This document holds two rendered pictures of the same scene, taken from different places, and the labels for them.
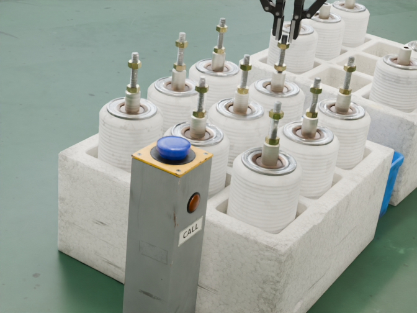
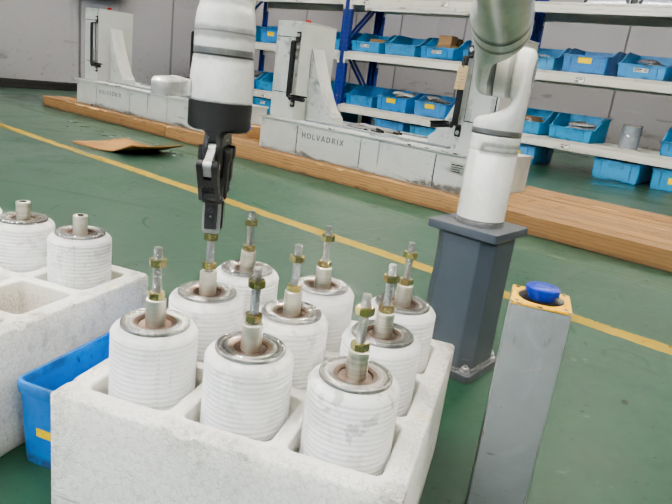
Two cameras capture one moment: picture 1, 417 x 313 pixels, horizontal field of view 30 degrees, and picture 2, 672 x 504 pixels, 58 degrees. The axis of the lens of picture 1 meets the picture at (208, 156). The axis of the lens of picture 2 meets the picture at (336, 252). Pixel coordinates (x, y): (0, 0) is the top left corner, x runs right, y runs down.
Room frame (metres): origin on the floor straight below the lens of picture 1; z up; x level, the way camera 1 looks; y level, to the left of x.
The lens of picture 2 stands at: (1.23, 0.66, 0.54)
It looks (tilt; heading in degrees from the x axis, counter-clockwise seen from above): 16 degrees down; 255
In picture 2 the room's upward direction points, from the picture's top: 7 degrees clockwise
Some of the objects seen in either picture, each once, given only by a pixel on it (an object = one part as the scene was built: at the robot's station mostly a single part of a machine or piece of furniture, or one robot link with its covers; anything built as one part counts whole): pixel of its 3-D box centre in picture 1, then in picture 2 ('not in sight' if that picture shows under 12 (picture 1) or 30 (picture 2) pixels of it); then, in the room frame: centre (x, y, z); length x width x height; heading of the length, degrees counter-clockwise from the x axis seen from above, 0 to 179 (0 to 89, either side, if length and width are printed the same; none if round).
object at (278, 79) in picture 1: (278, 81); (208, 282); (1.20, -0.10, 0.26); 0.02 x 0.02 x 0.03
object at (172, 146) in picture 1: (173, 149); (542, 293); (0.81, 0.04, 0.32); 0.04 x 0.04 x 0.02
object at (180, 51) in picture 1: (180, 56); (255, 301); (1.16, 0.06, 0.30); 0.01 x 0.01 x 0.08
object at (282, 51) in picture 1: (281, 56); (210, 251); (1.20, -0.10, 0.31); 0.01 x 0.01 x 0.08
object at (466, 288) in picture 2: not in sight; (465, 294); (0.67, -0.41, 0.15); 0.15 x 0.15 x 0.30; 37
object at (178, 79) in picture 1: (178, 79); (251, 336); (1.16, 0.06, 0.26); 0.02 x 0.02 x 0.03
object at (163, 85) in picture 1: (177, 87); (250, 347); (1.16, 0.06, 0.25); 0.08 x 0.08 x 0.01
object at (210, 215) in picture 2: (272, 18); (210, 210); (1.20, -0.08, 0.37); 0.03 x 0.01 x 0.05; 78
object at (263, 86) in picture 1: (277, 87); (207, 292); (1.20, -0.10, 0.25); 0.08 x 0.08 x 0.01
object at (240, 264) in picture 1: (228, 199); (278, 425); (1.10, -0.04, 0.09); 0.39 x 0.39 x 0.18; 60
